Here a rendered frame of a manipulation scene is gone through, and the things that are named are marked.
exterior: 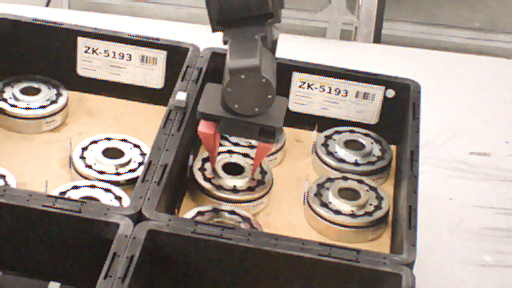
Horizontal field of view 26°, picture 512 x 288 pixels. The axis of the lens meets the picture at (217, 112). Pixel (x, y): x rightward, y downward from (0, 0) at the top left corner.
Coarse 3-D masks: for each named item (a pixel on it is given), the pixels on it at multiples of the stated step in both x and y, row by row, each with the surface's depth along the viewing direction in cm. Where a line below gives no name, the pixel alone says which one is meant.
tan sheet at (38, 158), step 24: (72, 96) 159; (96, 96) 160; (72, 120) 154; (96, 120) 155; (120, 120) 155; (144, 120) 156; (0, 144) 148; (24, 144) 148; (48, 144) 149; (72, 144) 149; (24, 168) 144; (48, 168) 144; (48, 192) 140
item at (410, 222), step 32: (288, 64) 153; (320, 64) 153; (192, 96) 143; (416, 96) 148; (416, 128) 142; (160, 160) 131; (416, 160) 136; (160, 192) 125; (416, 192) 130; (192, 224) 121; (224, 224) 122; (416, 224) 125; (384, 256) 120; (416, 256) 120
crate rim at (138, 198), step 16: (0, 16) 156; (16, 16) 157; (80, 32) 155; (96, 32) 155; (112, 32) 155; (128, 32) 156; (176, 48) 154; (192, 48) 154; (192, 64) 150; (176, 112) 140; (160, 128) 136; (160, 144) 133; (0, 192) 123; (16, 192) 123; (32, 192) 123; (144, 192) 125; (96, 208) 122; (112, 208) 122; (128, 208) 122
